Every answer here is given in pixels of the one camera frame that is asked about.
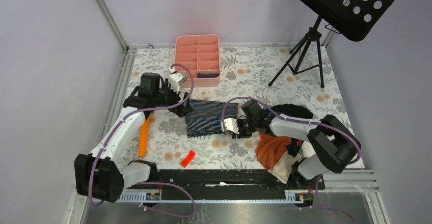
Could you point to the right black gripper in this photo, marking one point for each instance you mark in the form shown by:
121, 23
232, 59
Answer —
241, 135

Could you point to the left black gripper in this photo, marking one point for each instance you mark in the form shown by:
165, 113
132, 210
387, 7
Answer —
181, 110

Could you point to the navy underwear beige waistband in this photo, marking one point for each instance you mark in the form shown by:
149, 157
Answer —
207, 75

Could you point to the orange toy microphone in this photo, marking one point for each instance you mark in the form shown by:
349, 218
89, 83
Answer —
142, 147

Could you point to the striped navy garment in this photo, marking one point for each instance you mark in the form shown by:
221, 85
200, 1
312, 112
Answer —
205, 119

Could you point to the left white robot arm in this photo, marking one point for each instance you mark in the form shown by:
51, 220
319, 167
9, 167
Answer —
99, 174

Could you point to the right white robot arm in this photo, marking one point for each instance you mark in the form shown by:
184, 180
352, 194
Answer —
334, 145

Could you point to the black garment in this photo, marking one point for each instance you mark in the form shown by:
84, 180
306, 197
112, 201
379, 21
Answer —
293, 110

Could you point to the navy garment orange lettering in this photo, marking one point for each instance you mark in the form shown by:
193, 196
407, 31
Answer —
294, 147

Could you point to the floral table mat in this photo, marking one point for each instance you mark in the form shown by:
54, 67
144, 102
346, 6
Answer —
246, 72

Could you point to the white cream garment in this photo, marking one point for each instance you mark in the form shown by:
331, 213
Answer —
282, 169

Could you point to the pink divided organizer tray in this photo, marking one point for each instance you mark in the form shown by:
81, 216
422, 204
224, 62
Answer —
200, 54

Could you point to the small red plastic piece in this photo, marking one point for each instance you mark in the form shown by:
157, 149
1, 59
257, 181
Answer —
188, 159

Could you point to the black music stand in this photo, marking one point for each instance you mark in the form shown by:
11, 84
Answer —
353, 19

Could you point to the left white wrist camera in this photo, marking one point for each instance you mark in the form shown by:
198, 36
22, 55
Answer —
175, 81

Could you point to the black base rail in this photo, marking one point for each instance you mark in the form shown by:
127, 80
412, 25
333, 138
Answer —
222, 186

